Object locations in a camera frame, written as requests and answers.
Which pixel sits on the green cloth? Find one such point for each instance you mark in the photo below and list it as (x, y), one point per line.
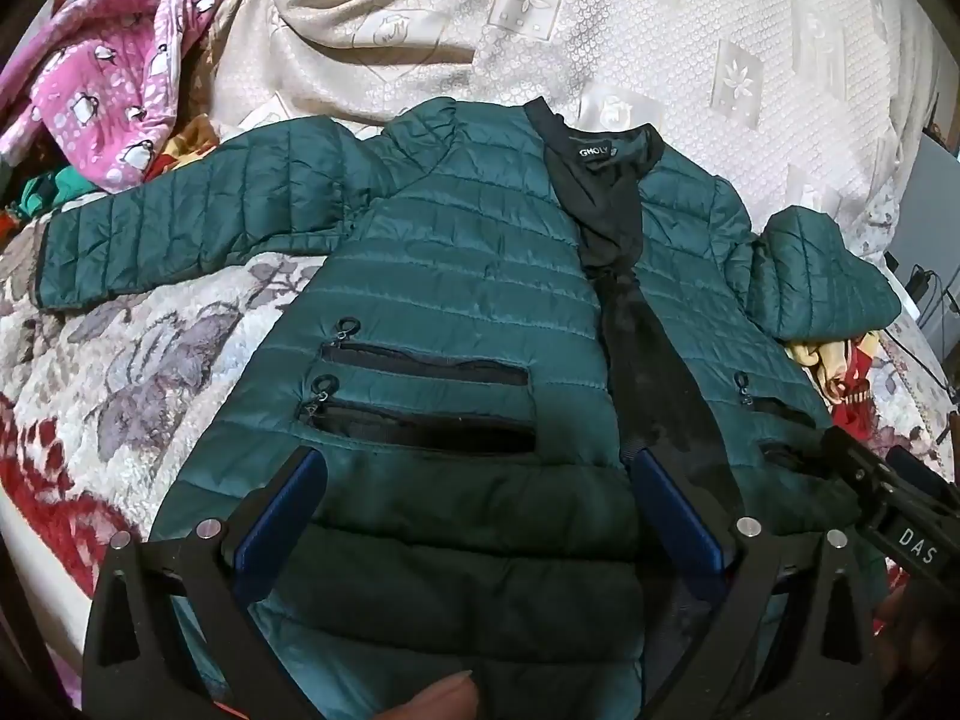
(45, 191)

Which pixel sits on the person's left hand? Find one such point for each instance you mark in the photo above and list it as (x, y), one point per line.
(431, 699)

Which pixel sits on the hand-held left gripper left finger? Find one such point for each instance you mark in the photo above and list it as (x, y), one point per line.
(279, 517)

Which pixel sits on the orange patterned cloth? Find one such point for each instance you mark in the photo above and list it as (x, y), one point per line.
(184, 144)

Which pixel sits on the pink penguin print blanket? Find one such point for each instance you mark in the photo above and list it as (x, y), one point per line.
(97, 75)

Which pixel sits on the red yellow striped cloth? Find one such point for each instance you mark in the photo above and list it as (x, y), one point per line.
(825, 367)

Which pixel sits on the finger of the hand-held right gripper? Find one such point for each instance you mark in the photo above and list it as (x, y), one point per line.
(855, 457)

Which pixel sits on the green quilted jacket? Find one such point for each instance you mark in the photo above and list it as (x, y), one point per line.
(450, 240)

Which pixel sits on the beige embossed bedspread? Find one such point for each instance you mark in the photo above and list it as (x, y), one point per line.
(600, 30)

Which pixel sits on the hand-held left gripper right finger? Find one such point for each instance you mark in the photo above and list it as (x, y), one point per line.
(681, 517)

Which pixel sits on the black power adapter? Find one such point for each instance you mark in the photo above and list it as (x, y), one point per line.
(916, 281)

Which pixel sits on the person's right hand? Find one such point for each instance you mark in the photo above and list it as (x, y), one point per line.
(907, 637)

